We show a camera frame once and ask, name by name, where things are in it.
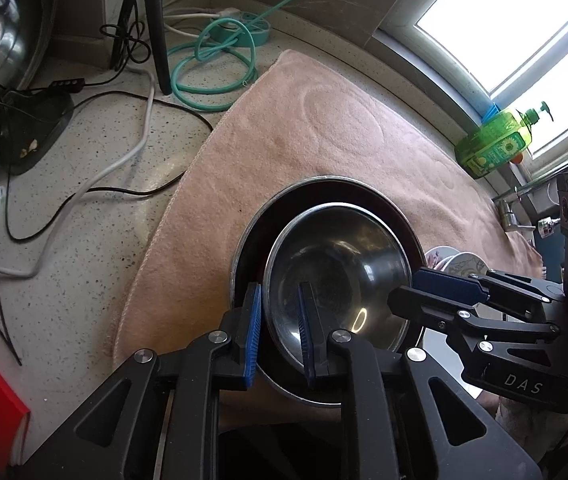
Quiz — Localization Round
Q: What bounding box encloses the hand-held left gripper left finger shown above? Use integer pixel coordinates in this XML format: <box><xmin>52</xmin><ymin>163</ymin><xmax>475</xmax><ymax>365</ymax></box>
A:
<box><xmin>6</xmin><ymin>282</ymin><xmax>263</xmax><ymax>480</ymax></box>

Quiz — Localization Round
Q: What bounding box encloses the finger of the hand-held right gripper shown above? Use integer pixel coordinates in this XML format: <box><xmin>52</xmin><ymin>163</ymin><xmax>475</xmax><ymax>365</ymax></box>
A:
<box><xmin>414</xmin><ymin>266</ymin><xmax>567</xmax><ymax>323</ymax></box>
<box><xmin>387</xmin><ymin>286</ymin><xmax>568</xmax><ymax>413</ymax></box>

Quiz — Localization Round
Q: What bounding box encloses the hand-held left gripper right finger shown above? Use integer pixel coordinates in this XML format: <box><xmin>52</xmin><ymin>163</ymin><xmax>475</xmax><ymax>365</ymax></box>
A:
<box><xmin>298</xmin><ymin>281</ymin><xmax>547</xmax><ymax>480</ymax></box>

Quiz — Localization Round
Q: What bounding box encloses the pink floral plate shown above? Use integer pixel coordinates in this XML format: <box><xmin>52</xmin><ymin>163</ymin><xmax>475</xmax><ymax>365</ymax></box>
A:
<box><xmin>425</xmin><ymin>246</ymin><xmax>459</xmax><ymax>273</ymax></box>

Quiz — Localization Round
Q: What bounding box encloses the small plate grey leaf print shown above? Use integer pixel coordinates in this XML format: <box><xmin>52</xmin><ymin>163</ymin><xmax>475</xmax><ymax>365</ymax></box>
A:
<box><xmin>446</xmin><ymin>254</ymin><xmax>489</xmax><ymax>278</ymax></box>

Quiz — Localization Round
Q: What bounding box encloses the red bowl steel interior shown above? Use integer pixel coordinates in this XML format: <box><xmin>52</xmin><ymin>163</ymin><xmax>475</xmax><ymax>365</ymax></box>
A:
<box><xmin>262</xmin><ymin>202</ymin><xmax>413</xmax><ymax>367</ymax></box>

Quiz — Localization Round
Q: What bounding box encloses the large steel bowl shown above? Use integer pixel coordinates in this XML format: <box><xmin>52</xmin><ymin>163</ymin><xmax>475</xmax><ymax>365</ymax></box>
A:
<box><xmin>231</xmin><ymin>176</ymin><xmax>427</xmax><ymax>408</ymax></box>

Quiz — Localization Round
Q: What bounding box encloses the person's right hand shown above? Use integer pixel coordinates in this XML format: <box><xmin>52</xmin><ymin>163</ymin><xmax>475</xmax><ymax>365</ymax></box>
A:
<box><xmin>494</xmin><ymin>394</ymin><xmax>568</xmax><ymax>456</ymax></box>

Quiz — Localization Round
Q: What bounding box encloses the metal water valve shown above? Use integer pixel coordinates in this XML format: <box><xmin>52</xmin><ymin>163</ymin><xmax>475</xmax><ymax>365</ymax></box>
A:
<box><xmin>536</xmin><ymin>216</ymin><xmax>562</xmax><ymax>238</ymax></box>

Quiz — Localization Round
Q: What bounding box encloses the steel faucet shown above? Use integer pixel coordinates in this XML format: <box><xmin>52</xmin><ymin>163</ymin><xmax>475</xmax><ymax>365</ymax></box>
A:
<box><xmin>494</xmin><ymin>157</ymin><xmax>568</xmax><ymax>233</ymax></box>

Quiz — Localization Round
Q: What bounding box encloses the green dish soap bottle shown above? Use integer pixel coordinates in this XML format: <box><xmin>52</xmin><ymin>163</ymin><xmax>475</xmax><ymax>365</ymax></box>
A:
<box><xmin>454</xmin><ymin>101</ymin><xmax>554</xmax><ymax>179</ymax></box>

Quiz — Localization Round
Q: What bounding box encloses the pink towel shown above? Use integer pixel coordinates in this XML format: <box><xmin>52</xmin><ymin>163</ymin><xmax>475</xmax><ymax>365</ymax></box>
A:
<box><xmin>113</xmin><ymin>49</ymin><xmax>544</xmax><ymax>411</ymax></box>

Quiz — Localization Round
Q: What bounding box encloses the window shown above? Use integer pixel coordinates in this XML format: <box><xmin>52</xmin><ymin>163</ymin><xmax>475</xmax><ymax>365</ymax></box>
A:
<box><xmin>379</xmin><ymin>0</ymin><xmax>568</xmax><ymax>161</ymax></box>

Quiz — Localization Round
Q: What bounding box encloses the black tray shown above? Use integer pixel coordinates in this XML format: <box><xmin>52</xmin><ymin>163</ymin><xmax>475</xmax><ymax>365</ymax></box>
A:
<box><xmin>0</xmin><ymin>90</ymin><xmax>75</xmax><ymax>176</ymax></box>

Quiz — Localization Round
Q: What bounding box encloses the black tripod leg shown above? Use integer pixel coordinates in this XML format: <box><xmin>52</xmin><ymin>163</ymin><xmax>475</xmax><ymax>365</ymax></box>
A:
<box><xmin>111</xmin><ymin>0</ymin><xmax>173</xmax><ymax>96</ymax></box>

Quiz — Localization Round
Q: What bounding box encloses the white cable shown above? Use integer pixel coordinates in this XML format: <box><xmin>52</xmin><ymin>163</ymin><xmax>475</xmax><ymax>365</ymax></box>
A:
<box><xmin>0</xmin><ymin>67</ymin><xmax>157</xmax><ymax>279</ymax></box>

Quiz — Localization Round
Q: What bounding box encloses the green hose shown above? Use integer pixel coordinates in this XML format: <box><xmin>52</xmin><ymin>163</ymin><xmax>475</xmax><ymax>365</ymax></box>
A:
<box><xmin>164</xmin><ymin>0</ymin><xmax>345</xmax><ymax>113</ymax></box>

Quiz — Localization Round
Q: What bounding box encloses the black inline cable controller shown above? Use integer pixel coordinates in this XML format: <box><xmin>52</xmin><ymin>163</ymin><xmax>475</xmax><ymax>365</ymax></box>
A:
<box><xmin>49</xmin><ymin>77</ymin><xmax>86</xmax><ymax>92</ymax></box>

